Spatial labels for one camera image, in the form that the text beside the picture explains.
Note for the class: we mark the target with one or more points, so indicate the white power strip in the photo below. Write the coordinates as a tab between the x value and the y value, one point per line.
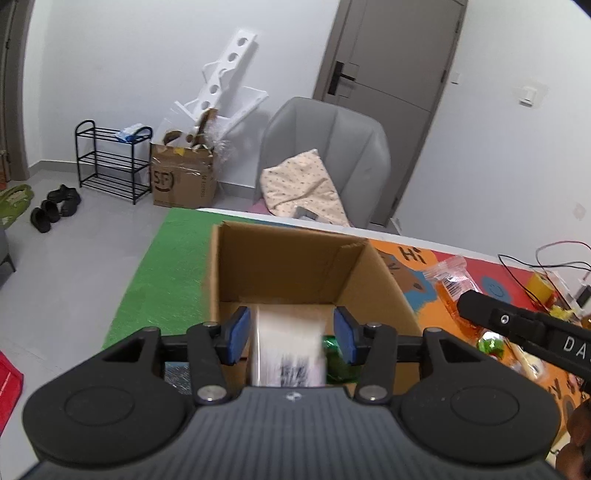
575	288

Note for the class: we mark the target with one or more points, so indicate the yellow crumpled bag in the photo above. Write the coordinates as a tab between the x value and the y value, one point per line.
561	312

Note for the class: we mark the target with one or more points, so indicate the white wall switch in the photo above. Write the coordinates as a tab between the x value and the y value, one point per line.
455	76

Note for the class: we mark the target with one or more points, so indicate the white rack with holes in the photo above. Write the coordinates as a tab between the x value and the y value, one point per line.
231	60

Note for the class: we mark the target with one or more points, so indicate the person's right hand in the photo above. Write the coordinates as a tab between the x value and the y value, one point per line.
579	438

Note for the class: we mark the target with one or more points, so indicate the brown cardboard box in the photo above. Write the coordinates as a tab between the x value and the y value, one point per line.
277	263

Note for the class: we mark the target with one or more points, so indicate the yellow tape roll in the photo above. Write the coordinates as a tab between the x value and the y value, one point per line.
541	288

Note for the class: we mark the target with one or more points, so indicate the sandwich bread packet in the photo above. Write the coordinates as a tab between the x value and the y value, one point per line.
531	364

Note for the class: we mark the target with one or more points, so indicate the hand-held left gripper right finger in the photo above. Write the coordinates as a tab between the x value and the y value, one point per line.
346	334

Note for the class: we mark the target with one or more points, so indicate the black slipper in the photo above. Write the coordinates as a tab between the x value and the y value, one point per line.
40	222
70	207
62	193
51	210

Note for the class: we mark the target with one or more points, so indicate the lime green snack packet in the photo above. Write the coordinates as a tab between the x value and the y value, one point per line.
491	345

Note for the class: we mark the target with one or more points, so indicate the clear plastic wrap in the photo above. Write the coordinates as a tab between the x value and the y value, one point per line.
226	138

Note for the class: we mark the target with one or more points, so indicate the white wall device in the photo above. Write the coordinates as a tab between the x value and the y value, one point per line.
530	94

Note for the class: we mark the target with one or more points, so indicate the red floor cloth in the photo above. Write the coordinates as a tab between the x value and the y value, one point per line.
9	392

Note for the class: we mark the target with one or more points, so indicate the black shoe rack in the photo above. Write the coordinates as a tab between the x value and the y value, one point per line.
111	159

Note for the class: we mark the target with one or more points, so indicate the dotted cream pillow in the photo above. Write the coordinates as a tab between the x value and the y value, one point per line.
304	184

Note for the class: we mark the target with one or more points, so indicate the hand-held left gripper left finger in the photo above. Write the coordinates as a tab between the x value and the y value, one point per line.
240	334

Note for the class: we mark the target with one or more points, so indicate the orange red snack packet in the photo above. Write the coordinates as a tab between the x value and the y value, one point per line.
455	290

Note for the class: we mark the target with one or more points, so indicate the black and white snack packet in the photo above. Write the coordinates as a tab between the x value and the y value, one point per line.
286	337

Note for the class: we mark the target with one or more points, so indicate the taped cardboard box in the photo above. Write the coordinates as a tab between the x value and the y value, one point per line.
180	180

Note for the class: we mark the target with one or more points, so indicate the printed cat table mat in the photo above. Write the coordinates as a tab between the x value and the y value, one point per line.
157	277

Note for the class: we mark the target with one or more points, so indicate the grey chair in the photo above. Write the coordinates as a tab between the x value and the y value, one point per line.
332	134

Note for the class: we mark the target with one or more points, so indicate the grey door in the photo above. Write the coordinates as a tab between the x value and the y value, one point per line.
392	55

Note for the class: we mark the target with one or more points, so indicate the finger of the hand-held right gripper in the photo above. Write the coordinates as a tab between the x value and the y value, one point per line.
489	314

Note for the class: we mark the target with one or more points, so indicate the dark green foil snack packet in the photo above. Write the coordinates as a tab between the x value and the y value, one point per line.
334	364

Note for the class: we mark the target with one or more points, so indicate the blue white pack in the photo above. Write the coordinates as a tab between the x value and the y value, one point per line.
130	134

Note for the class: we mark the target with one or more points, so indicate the green floor mat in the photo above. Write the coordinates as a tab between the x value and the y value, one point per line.
14	203

